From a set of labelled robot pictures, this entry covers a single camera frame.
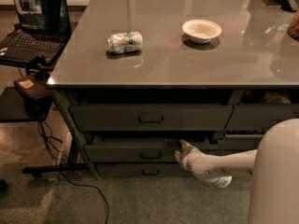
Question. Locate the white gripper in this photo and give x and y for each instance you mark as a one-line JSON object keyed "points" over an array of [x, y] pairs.
{"points": [[193, 161]]}

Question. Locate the grey drawer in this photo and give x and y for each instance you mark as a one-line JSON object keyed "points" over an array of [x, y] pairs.
{"points": [[260, 117], [239, 141], [141, 169], [129, 117], [133, 150]]}

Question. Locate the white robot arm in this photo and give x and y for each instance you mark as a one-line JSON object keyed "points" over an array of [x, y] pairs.
{"points": [[273, 167]]}

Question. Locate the wrapped food package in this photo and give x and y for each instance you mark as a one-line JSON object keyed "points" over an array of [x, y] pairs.
{"points": [[125, 42]]}

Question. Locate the white paper bowl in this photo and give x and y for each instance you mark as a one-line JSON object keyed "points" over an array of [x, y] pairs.
{"points": [[201, 31]]}

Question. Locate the black laptop stand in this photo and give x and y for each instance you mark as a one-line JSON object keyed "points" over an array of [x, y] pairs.
{"points": [[30, 100]]}

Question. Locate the brown object counter edge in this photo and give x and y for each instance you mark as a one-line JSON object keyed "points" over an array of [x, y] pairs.
{"points": [[293, 29]]}

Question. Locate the black laptop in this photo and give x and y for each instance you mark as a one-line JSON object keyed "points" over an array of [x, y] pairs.
{"points": [[44, 31]]}

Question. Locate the grey counter cabinet frame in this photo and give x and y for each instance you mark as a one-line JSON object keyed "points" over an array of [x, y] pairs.
{"points": [[206, 141]]}

